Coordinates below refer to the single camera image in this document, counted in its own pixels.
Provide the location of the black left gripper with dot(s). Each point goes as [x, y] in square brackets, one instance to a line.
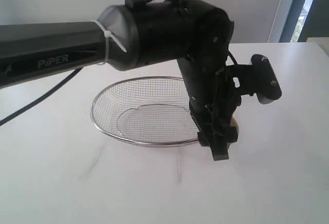
[212, 104]

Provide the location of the yellow lemon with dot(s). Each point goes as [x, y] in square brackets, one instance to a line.
[236, 125]

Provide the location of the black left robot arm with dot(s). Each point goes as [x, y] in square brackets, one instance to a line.
[137, 34]

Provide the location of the oval steel mesh basket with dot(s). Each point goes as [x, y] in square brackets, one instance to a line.
[148, 111]

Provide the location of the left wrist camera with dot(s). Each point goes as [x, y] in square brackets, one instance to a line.
[257, 78]

